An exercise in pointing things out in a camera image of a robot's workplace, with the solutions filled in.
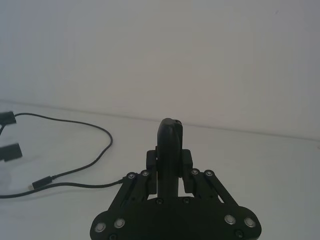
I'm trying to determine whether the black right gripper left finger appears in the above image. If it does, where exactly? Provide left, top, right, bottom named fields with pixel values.
left=92, top=117, right=179, bottom=234

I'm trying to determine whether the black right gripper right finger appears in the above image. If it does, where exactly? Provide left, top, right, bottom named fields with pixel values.
left=174, top=119, right=259, bottom=232

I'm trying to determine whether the black rectangular block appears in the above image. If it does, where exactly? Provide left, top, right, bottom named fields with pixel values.
left=0, top=142, right=23, bottom=163
left=0, top=110, right=18, bottom=126

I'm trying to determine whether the black cable with silver plug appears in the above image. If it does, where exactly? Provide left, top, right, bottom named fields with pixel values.
left=14, top=112, right=113, bottom=192

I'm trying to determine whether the thin black cable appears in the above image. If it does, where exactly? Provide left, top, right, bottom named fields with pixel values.
left=0, top=176, right=126, bottom=200

